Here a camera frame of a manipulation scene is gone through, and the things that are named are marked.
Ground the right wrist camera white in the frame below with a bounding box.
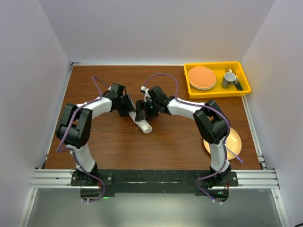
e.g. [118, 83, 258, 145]
[140, 86, 152, 102]

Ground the dark green utensil in tray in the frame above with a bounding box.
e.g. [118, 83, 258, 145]
[235, 82, 243, 91]

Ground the aluminium frame rail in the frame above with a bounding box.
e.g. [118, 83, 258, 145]
[239, 96, 280, 189]

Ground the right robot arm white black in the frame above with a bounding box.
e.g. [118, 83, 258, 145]
[135, 86, 231, 188]

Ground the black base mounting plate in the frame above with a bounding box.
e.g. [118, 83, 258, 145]
[71, 170, 239, 202]

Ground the white cloth napkin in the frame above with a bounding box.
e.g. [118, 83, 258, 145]
[128, 111, 152, 134]

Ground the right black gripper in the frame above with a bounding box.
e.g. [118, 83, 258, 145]
[134, 99, 159, 122]

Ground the cream yellow plate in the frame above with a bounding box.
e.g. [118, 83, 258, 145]
[203, 127, 242, 161]

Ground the yellow plastic tray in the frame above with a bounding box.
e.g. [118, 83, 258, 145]
[184, 61, 251, 98]

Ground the grey white mug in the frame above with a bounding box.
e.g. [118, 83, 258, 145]
[222, 72, 239, 88]

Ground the orange patterned plate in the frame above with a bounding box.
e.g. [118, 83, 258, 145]
[188, 66, 217, 90]

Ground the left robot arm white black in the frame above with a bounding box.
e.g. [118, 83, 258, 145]
[55, 83, 134, 186]

